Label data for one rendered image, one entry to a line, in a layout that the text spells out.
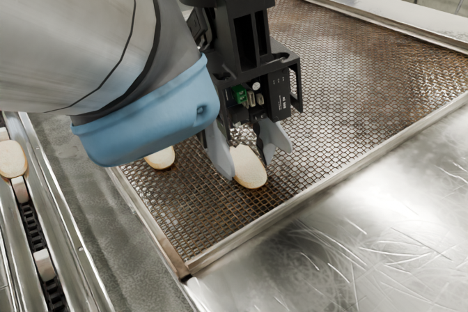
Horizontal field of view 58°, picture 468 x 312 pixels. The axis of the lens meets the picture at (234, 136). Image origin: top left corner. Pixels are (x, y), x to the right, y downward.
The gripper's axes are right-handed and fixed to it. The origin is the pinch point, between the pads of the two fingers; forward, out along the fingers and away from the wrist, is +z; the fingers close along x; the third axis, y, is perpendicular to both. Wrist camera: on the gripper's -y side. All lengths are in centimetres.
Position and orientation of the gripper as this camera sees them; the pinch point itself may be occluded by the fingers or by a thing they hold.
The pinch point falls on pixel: (244, 157)
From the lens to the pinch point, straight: 45.6
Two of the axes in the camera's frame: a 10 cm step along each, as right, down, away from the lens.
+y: 4.0, 5.1, -7.6
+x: 9.1, -3.5, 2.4
